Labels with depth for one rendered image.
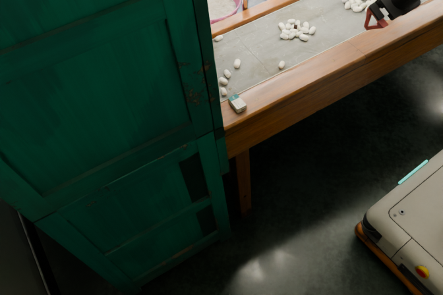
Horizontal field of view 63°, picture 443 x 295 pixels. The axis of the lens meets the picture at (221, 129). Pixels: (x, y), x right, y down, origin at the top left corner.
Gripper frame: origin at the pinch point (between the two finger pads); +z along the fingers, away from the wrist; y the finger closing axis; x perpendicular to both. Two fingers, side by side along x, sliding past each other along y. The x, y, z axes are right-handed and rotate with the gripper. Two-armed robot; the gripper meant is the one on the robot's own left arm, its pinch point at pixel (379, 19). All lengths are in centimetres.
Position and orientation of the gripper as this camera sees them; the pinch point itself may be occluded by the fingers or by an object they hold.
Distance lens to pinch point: 114.4
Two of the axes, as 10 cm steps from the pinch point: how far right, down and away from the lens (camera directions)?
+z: -1.8, 2.5, 9.5
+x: 5.5, 8.3, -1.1
